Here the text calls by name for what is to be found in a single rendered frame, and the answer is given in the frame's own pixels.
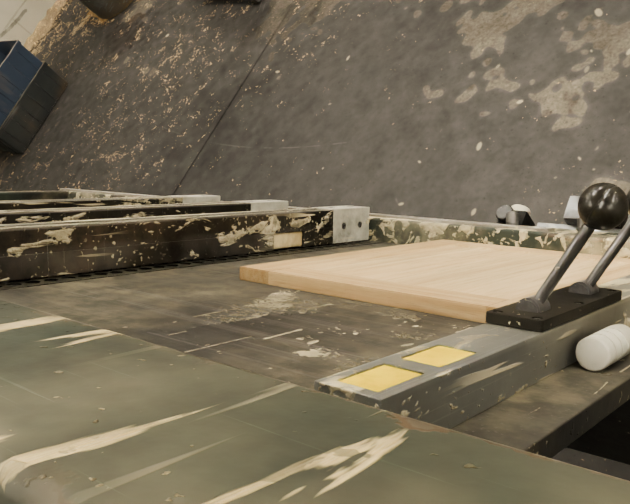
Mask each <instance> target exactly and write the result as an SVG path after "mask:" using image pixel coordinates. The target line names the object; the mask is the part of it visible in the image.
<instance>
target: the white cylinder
mask: <svg viewBox="0 0 630 504"><path fill-rule="evenodd" d="M628 354H630V328H629V327H628V326H626V325H622V324H615V325H611V326H608V327H606V328H604V329H602V330H600V331H598V332H596V333H594V334H592V335H590V336H587V337H585V338H583V339H582V340H580V341H579V342H578V344H577V346H576V349H575V355H576V359H577V361H578V362H579V364H580V365H581V366H582V367H583V368H585V369H586V370H589V371H593V372H597V371H601V370H603V369H605V368H607V367H608V366H610V365H612V364H613V363H615V362H617V361H618V360H620V359H622V358H623V357H625V356H626V355H628Z"/></svg>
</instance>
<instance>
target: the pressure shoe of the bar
mask: <svg viewBox="0 0 630 504"><path fill-rule="evenodd" d="M301 245H302V231H294V232H283V233H274V249H280V248H289V247H297V246H301Z"/></svg>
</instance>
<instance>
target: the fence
mask: <svg viewBox="0 0 630 504"><path fill-rule="evenodd" d="M597 286H598V287H600V288H608V289H616V290H621V291H622V295H621V300H619V301H617V302H615V303H612V304H610V305H607V306H605V307H602V308H600V309H597V310H595V311H593V312H590V313H588V314H585V315H583V316H580V317H578V318H576V319H573V320H571V321H568V322H566V323H563V324H561V325H558V326H556V327H554V328H551V329H549V330H546V331H544V332H535V331H529V330H523V329H518V328H512V327H506V326H501V325H495V324H490V323H485V324H482V325H479V326H476V327H473V328H470V329H467V330H464V331H461V332H458V333H455V334H452V335H449V336H446V337H443V338H440V339H437V340H434V341H431V342H428V343H425V344H422V345H419V346H416V347H413V348H410V349H407V350H404V351H401V352H398V353H396V354H393V355H390V356H387V357H384V358H381V359H378V360H375V361H372V362H369V363H366V364H363V365H360V366H357V367H354V368H351V369H348V370H345V371H342V372H339V373H336V374H333V375H330V376H327V377H324V378H321V379H318V380H315V382H314V390H317V391H320V392H324V393H327V394H330V395H334V396H337V397H341V398H344V399H348V400H351V401H355V402H358V403H362V404H365V405H368V406H372V407H375V408H379V409H382V410H386V411H389V412H393V413H396V414H400V415H403V416H406V417H410V418H413V419H417V420H420V421H424V422H427V423H431V424H434V425H438V426H441V427H444V428H448V429H451V428H453V427H455V426H456V425H458V424H460V423H462V422H464V421H466V420H468V419H469V418H471V417H473V416H475V415H477V414H479V413H481V412H483V411H484V410H486V409H488V408H490V407H492V406H494V405H496V404H498V403H499V402H501V401H503V400H505V399H507V398H509V397H511V396H513V395H514V394H516V393H518V392H520V391H522V390H524V389H526V388H527V387H529V386H531V385H533V384H535V383H537V382H539V381H541V380H542V379H544V378H546V377H548V376H550V375H552V374H554V373H556V372H557V371H559V370H561V369H563V368H565V367H567V366H569V365H571V364H572V363H574V362H576V361H577V359H576V355H575V349H576V346H577V344H578V342H579V341H580V340H582V339H583V338H585V337H587V336H590V335H592V334H594V333H596V332H598V331H600V330H602V329H604V328H606V327H608V326H611V325H615V324H622V325H626V326H628V327H629V328H630V275H627V276H624V277H621V278H618V279H615V280H612V281H609V282H606V283H603V284H600V285H597ZM437 346H443V347H447V348H452V349H457V350H462V351H467V352H471V353H474V354H472V355H470V356H467V357H464V358H462V359H459V360H457V361H454V362H452V363H449V364H447V365H444V366H442V367H437V366H433V365H429V364H424V363H420V362H416V361H411V360H407V359H403V358H406V357H409V356H412V355H414V354H417V353H420V352H423V351H426V350H429V349H431V348H434V347H437ZM383 365H386V366H390V367H394V368H398V369H403V370H407V371H411V372H415V373H419V374H422V375H419V376H417V377H414V378H411V379H409V380H406V381H404V382H401V383H399V384H396V385H394V386H391V387H389V388H386V389H384V390H381V391H379V392H377V391H373V390H369V389H366V388H362V387H358V386H355V385H351V384H347V383H344V382H340V380H343V379H346V378H349V377H352V376H355V375H358V374H360V373H363V372H366V371H369V370H372V369H375V368H377V367H380V366H383Z"/></svg>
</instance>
